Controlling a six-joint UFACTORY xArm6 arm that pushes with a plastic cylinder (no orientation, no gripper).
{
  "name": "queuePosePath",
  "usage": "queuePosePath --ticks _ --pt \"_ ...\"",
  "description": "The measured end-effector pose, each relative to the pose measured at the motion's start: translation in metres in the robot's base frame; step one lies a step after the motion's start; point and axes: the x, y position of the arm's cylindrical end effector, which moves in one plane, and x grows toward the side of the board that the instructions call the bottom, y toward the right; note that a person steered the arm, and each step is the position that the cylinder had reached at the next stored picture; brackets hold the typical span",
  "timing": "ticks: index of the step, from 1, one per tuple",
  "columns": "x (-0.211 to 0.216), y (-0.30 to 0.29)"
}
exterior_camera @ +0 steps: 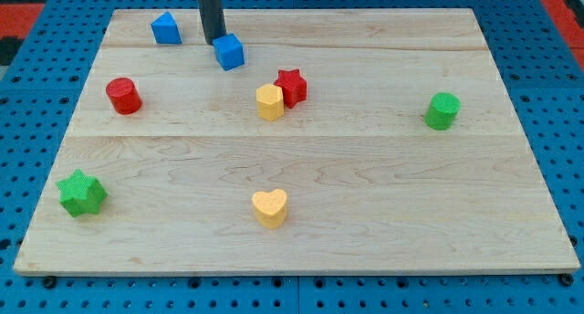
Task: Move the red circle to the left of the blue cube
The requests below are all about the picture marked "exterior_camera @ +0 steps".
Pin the blue cube block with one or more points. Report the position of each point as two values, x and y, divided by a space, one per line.
229 52

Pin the yellow hexagon block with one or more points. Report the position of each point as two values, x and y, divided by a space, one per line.
270 102

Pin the red star block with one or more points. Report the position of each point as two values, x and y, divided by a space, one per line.
293 85

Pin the yellow heart block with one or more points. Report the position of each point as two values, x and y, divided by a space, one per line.
270 208

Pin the light wooden board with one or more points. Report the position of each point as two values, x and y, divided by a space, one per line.
372 190

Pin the green cylinder block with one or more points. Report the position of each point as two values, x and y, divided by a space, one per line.
442 111

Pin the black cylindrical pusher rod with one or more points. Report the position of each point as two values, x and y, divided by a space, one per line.
212 18

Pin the blue triangular prism block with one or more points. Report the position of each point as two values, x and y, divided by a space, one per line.
166 30

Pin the red cylinder block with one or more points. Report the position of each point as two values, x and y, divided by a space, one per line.
123 96

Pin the green star block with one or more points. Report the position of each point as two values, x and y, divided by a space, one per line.
81 194

